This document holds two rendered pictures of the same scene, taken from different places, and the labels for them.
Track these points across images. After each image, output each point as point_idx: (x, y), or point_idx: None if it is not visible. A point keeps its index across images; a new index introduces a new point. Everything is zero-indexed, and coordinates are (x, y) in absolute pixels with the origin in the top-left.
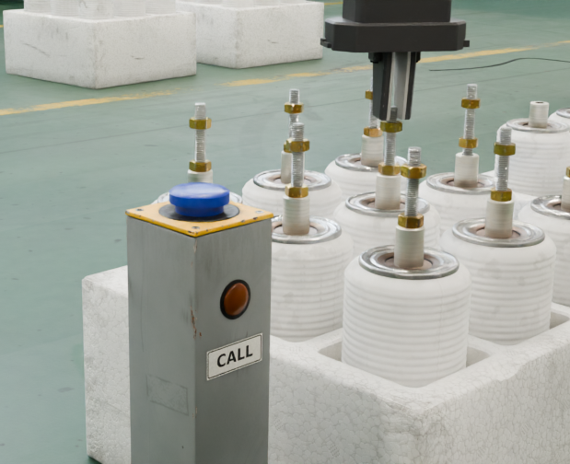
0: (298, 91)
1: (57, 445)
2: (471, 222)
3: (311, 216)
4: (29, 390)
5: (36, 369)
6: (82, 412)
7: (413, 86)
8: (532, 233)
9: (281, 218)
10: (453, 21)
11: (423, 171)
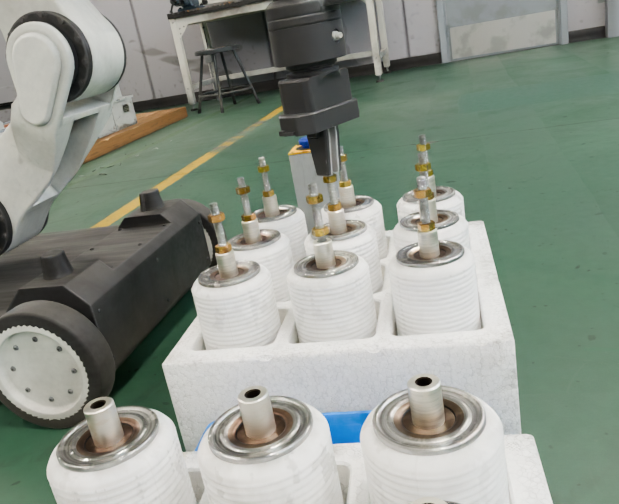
0: (419, 155)
1: (514, 318)
2: (274, 237)
3: (354, 208)
4: (603, 327)
5: None
6: (547, 333)
7: (311, 153)
8: (233, 244)
9: (365, 203)
10: (282, 114)
11: (257, 168)
